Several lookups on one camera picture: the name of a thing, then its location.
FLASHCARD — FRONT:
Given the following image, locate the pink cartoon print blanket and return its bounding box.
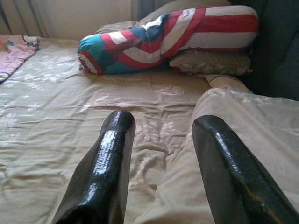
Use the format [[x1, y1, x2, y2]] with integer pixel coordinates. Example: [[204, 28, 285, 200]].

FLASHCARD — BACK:
[[0, 34, 42, 82]]

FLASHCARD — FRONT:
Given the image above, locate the beige floral pillow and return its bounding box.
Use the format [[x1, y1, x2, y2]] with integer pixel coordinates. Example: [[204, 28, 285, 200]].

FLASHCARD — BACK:
[[169, 49, 252, 77]]

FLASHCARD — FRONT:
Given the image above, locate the folded beige floral quilt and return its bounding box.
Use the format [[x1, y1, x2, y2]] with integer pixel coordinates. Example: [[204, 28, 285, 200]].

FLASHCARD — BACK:
[[135, 86, 299, 224]]

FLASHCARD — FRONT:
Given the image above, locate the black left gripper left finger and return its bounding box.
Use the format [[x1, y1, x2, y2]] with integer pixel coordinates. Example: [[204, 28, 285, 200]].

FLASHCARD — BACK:
[[50, 109, 136, 224]]

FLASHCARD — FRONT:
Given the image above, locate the beige floral bed sheet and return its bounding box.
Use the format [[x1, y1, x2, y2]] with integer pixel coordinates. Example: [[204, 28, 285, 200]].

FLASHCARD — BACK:
[[0, 37, 211, 224]]

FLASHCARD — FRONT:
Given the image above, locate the dark green headboard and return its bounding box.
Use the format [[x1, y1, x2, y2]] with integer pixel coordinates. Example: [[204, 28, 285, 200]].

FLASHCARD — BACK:
[[230, 0, 299, 102]]

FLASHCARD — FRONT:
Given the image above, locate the grey pleated curtain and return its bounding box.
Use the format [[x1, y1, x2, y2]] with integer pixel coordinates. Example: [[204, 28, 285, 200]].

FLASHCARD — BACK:
[[0, 0, 49, 38]]

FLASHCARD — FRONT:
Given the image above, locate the red white blue bolster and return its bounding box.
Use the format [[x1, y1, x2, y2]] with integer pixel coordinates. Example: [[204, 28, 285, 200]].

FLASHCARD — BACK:
[[77, 6, 260, 76]]

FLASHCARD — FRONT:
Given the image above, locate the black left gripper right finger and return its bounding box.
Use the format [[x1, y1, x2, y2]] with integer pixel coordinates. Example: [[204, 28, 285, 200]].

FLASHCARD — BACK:
[[191, 114, 299, 224]]

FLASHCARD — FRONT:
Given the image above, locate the cream pillow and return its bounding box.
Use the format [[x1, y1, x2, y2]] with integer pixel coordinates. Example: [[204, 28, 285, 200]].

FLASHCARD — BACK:
[[204, 74, 254, 94]]

